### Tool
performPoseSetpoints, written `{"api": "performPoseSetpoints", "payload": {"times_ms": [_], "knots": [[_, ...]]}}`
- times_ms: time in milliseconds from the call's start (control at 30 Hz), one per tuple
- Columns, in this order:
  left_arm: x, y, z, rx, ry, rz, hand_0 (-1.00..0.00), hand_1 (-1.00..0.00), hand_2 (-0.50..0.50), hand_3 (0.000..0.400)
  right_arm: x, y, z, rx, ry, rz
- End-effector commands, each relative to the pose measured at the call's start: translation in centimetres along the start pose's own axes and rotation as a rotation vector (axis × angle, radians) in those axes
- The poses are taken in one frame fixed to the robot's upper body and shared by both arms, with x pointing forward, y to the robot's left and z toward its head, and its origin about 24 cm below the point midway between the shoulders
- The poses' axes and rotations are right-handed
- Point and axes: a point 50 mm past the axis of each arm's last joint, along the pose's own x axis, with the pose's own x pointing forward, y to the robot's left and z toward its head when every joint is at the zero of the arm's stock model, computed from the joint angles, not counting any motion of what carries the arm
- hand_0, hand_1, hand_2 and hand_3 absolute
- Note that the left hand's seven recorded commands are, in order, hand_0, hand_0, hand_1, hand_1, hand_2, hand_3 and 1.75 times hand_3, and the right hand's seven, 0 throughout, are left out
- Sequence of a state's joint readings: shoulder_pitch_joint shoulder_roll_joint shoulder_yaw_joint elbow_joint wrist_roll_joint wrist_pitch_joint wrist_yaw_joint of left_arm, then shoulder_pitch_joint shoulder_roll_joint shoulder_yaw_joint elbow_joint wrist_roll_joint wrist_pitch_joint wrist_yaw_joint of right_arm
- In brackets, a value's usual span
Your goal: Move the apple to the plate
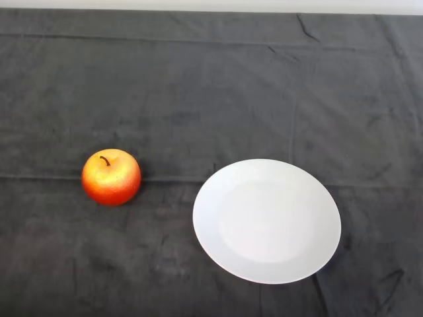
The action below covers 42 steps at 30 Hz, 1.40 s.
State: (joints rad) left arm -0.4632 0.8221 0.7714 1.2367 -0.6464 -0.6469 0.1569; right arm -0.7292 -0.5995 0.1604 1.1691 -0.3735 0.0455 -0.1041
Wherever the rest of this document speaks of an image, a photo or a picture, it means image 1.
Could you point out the round white plate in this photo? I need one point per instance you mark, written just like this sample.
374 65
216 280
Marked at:
267 224

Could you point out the red yellow apple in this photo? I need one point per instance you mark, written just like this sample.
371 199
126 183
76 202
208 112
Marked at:
112 185

